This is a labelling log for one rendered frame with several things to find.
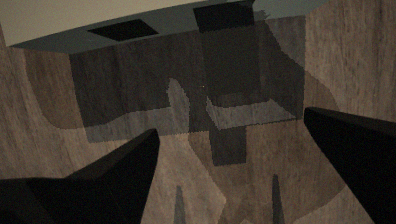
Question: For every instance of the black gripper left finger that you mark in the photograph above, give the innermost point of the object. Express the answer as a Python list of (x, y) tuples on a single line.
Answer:
[(112, 190)]

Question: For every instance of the black two-prong plug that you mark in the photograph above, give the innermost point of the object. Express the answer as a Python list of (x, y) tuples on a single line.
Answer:
[(230, 54)]

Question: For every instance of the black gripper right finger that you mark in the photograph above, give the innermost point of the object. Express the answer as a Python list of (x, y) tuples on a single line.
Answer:
[(363, 151)]

